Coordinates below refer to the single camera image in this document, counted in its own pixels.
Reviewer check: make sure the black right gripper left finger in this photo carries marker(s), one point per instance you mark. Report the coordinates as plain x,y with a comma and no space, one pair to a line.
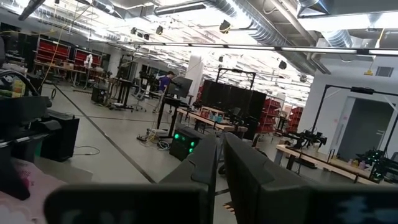
202,168

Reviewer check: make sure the black distant robot arm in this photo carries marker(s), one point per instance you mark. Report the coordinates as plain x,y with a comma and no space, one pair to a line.
306,138

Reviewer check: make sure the black ceiling spotlight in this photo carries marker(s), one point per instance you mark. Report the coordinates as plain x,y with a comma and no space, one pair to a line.
224,26
282,65

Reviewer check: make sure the pink cereal box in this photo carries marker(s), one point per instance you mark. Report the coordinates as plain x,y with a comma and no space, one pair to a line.
40,183

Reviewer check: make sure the black computer tower green lights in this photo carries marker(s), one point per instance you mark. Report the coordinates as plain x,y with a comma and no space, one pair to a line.
182,146

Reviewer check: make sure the black monitor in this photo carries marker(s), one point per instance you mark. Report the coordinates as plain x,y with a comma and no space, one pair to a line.
180,87

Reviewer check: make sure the white column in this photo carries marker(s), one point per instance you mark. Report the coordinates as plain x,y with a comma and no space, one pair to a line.
195,77

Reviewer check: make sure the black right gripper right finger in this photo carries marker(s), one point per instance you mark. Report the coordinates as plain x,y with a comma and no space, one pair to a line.
258,186

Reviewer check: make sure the long wooden workbench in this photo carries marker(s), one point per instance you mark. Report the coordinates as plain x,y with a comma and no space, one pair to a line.
326,163
211,120

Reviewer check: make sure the black bulky equipment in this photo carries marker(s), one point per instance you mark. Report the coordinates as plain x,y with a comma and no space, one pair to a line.
21,115

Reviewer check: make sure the long ceiling light bar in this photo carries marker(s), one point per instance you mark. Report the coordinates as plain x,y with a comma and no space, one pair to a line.
311,49

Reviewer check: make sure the black partition screen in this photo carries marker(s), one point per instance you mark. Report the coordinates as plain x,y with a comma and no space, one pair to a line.
233,96

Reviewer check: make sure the black gantry frame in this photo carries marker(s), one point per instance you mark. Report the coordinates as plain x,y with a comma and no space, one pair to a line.
362,90

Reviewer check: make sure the silver spiral duct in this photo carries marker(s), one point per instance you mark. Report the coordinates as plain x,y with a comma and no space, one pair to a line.
267,31

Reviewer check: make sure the black standing desk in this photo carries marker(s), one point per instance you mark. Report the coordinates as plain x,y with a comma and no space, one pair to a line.
169,101

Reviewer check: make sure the black computer case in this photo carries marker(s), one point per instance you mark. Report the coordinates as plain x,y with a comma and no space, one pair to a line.
60,137

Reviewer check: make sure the person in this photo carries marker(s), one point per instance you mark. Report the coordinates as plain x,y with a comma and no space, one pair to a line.
164,82

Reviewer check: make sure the red bin shelving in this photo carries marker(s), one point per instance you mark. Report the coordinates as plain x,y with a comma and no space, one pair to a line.
295,119
51,51
270,116
81,57

